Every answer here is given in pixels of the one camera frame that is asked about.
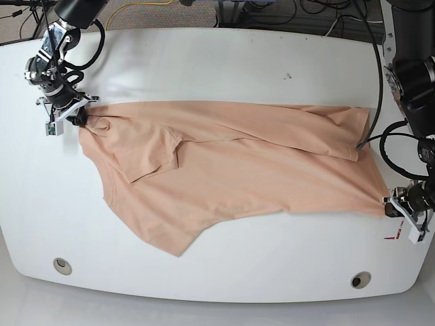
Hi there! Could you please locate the left table cable grommet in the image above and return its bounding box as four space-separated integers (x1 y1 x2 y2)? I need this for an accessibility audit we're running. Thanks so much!
53 257 72 276

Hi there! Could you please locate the right table cable grommet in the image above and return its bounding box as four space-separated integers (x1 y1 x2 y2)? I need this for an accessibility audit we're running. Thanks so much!
351 271 371 289

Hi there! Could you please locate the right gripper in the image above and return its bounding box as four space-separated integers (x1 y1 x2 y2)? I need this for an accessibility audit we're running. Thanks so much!
36 92 100 128

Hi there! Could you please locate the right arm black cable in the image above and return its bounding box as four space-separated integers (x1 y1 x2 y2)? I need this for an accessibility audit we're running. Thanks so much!
37 0 106 92

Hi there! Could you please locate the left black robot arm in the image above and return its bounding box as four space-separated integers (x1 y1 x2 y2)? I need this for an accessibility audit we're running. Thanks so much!
379 1 434 243

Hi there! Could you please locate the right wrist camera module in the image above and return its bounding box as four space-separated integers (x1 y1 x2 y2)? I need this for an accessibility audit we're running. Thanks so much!
45 121 64 136

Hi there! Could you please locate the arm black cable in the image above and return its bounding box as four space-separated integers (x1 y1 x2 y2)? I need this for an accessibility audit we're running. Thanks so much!
349 0 432 181
37 0 106 92

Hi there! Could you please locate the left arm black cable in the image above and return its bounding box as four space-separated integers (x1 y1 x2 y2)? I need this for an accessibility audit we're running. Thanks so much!
349 0 432 181

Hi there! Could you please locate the peach orange t-shirt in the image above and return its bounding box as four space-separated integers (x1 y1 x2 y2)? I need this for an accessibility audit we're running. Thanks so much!
79 101 389 257

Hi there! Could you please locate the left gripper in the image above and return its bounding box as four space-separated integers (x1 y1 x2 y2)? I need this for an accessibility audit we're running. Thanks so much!
382 181 434 234

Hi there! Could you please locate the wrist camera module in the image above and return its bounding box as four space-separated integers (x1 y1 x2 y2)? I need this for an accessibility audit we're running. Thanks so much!
45 121 64 136
408 227 425 245

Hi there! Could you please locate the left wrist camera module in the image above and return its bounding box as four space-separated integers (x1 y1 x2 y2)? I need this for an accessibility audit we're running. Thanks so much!
408 227 425 245

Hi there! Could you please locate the black tripod stand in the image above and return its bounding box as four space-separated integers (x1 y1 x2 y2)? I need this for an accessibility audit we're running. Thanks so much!
1 1 56 43

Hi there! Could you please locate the yellow cable on floor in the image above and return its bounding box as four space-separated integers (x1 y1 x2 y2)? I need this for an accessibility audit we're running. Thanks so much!
105 0 174 31

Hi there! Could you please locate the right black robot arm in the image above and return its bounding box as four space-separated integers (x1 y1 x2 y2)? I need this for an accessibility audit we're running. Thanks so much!
24 0 107 136

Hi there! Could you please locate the red tape rectangle marking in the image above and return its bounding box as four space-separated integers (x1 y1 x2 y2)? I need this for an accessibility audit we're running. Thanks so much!
382 218 404 240

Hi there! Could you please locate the table cable grommet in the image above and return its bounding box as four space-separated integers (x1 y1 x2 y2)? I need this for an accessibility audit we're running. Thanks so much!
351 271 371 289
53 257 72 276

